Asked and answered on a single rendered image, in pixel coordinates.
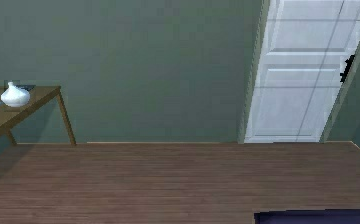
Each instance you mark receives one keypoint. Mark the white panelled room door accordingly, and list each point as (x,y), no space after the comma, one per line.
(298,83)

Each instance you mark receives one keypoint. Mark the brown wooden table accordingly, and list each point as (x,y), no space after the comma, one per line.
(38,96)

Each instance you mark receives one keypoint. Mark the dark grey flat object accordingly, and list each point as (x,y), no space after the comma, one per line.
(27,87)

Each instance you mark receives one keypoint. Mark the white round vase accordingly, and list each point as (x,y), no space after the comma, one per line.
(15,96)

